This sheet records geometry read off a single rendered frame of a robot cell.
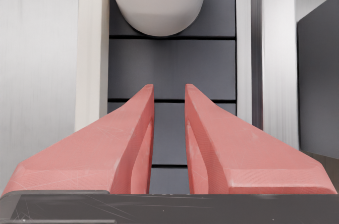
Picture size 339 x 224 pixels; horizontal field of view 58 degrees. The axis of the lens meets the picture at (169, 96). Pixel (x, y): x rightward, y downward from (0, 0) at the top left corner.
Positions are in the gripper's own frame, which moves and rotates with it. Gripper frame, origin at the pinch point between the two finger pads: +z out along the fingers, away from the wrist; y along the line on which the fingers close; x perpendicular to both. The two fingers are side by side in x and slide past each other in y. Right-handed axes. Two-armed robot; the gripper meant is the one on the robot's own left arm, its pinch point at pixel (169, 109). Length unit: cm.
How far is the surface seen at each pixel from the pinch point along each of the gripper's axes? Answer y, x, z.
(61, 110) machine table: 8.1, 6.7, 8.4
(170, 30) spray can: 0.0, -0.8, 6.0
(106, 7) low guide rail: 3.3, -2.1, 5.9
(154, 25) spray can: 0.8, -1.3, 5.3
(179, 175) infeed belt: -0.6, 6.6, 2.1
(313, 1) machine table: -11.2, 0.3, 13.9
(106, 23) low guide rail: 3.3, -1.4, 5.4
